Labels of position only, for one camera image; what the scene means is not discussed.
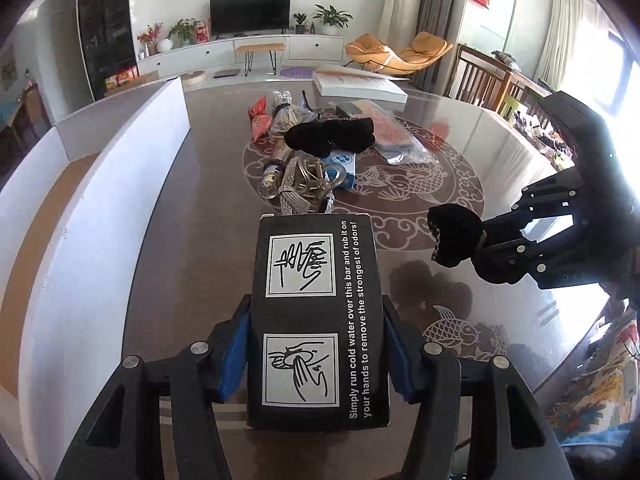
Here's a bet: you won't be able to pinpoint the black television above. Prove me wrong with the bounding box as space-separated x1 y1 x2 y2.
209 0 291 38

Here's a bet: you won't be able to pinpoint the purple round floor mat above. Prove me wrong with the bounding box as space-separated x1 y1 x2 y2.
280 66 314 79

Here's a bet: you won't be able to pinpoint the grey curtain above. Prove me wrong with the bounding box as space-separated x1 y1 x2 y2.
413 0 460 92

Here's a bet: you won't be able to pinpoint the clear bag pink garment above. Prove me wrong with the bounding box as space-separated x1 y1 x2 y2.
335 100 437 166

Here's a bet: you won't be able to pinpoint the red snack packet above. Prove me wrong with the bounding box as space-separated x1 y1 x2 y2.
247 96 272 142

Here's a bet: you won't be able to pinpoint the orange lounge chair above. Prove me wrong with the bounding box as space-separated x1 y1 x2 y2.
345 32 452 76

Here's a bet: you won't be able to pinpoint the black printed soap bar box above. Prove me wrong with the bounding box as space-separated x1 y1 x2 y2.
247 214 390 432

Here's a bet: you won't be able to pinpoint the white flat gift box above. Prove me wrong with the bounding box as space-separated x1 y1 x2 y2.
312 66 408 104

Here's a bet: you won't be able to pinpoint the cream covered floor air conditioner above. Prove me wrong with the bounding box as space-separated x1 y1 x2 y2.
378 0 421 52

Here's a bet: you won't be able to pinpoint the brown cardboard box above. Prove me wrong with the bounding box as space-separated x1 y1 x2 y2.
104 70 160 98

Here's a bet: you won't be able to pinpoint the green potted plant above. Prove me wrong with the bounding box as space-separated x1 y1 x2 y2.
314 4 354 36
167 18 198 47

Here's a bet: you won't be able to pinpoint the green potted plant left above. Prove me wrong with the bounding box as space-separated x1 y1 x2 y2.
167 18 198 47

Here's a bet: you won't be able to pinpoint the green potted plant right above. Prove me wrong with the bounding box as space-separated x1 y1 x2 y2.
314 4 354 36

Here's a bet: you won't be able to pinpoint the red gift box on cabinet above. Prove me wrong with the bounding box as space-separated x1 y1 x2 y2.
194 21 210 44

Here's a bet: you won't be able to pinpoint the blue white small box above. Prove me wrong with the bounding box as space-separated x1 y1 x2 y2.
321 151 356 190

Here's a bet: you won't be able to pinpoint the dark glass display cabinet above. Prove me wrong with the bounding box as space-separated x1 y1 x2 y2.
77 0 137 101

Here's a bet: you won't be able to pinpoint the white cardboard storage box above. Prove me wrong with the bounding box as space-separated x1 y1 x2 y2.
1 78 190 479

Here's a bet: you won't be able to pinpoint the small black fuzzy item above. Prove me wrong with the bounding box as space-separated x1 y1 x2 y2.
426 204 485 268

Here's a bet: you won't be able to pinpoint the wooden bench hairpin legs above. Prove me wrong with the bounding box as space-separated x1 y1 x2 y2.
234 42 286 76

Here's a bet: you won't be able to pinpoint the red flower vase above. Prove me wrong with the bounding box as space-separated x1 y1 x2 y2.
137 23 174 56

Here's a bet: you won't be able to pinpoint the clear bag of sticks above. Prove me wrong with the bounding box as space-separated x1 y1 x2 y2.
268 90 318 134

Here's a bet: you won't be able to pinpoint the clear glass bottle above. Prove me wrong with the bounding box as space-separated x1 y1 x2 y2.
258 136 294 200

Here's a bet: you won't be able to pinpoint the black fuzzy cloth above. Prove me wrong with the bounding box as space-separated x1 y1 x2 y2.
283 117 375 158

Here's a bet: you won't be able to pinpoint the small potted plant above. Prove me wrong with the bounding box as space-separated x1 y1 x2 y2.
293 12 307 35

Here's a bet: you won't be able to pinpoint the wooden dining chair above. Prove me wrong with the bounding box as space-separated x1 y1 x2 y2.
444 44 513 113

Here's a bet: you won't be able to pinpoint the white tv cabinet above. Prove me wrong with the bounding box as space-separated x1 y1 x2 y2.
138 34 346 78

